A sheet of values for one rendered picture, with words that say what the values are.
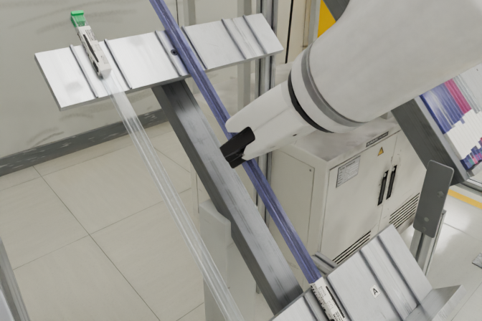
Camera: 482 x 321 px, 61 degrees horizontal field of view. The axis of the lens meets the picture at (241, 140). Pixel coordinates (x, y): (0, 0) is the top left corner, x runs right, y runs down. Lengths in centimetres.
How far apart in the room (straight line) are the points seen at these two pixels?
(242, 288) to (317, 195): 55
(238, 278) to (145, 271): 105
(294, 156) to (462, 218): 112
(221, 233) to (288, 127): 24
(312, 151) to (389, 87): 81
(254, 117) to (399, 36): 16
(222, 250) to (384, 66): 36
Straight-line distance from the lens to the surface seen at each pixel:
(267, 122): 37
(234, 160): 49
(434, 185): 88
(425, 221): 93
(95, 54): 50
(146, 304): 155
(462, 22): 27
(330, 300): 50
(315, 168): 111
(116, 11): 243
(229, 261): 59
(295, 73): 35
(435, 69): 30
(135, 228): 186
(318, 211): 117
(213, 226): 57
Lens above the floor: 116
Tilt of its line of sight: 28 degrees down
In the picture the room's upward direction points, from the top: straight up
